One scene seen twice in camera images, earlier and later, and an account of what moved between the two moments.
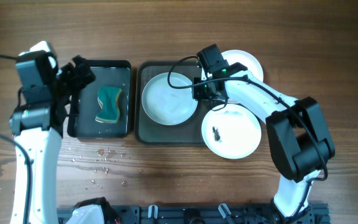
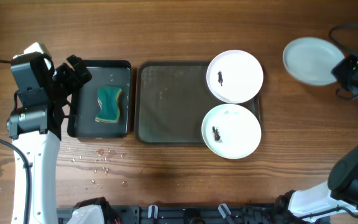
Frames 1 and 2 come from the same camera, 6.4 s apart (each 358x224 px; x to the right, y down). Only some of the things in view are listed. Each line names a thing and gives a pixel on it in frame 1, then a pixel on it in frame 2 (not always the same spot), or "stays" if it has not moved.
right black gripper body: x=199 y=88 -> x=343 y=70
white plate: x=233 y=132 stays
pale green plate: x=167 y=105 -> x=311 y=60
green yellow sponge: x=109 y=96 stays
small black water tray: x=102 y=109 stays
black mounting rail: x=314 y=213 stays
